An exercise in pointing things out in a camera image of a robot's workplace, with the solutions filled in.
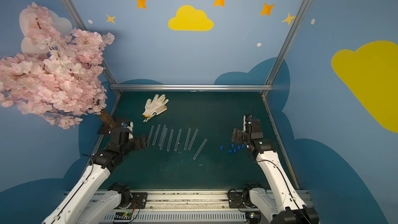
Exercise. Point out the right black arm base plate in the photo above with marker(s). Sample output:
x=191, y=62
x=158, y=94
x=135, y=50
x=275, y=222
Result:
x=235, y=199

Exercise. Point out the test tube vertical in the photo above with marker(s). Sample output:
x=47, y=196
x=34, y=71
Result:
x=162, y=135

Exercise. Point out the white cotton work glove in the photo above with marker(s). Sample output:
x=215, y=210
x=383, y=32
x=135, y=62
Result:
x=155, y=106

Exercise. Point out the aluminium frame post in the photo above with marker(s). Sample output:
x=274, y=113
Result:
x=80, y=24
x=294, y=27

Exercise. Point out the left small circuit board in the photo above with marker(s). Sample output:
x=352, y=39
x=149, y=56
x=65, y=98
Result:
x=122, y=217

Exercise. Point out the right small circuit board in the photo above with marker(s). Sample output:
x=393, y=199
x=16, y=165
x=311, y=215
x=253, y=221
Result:
x=252, y=217

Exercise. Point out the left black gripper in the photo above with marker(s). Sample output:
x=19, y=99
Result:
x=137, y=142

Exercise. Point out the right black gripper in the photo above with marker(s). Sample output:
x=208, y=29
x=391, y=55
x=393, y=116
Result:
x=240, y=135

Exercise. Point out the aluminium frame back bar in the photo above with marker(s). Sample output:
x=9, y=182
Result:
x=136, y=87

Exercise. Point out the green handled small tool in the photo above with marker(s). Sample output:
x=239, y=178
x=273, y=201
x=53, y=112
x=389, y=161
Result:
x=149, y=118

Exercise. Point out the pink cherry blossom tree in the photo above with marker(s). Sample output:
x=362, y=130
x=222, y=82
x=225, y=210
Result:
x=61, y=83

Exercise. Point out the test tube diagonal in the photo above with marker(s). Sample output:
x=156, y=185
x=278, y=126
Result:
x=193, y=139
x=187, y=139

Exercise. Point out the small circuit board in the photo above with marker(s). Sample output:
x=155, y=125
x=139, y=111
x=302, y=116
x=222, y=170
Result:
x=122, y=217
x=252, y=217

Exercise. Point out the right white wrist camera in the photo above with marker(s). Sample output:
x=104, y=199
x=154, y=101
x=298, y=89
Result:
x=247, y=123

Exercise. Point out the test tube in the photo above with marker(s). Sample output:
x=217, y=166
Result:
x=200, y=149
x=150, y=136
x=178, y=140
x=156, y=135
x=165, y=134

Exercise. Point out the aluminium frame left post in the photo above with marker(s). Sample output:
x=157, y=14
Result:
x=80, y=24

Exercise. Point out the black square tree base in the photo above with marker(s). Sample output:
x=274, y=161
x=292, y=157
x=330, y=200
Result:
x=119, y=123

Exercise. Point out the test tube horizontal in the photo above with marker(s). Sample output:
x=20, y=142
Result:
x=170, y=140

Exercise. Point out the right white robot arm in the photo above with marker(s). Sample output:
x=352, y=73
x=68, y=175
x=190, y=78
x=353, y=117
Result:
x=286, y=207

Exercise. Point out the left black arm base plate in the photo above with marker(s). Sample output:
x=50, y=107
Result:
x=138, y=200

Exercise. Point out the aluminium frame right post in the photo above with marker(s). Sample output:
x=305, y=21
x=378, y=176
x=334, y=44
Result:
x=294, y=27

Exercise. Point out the aluminium mounting rail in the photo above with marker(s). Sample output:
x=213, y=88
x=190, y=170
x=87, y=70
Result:
x=190, y=200

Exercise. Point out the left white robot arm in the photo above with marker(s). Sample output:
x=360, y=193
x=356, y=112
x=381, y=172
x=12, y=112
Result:
x=102, y=164

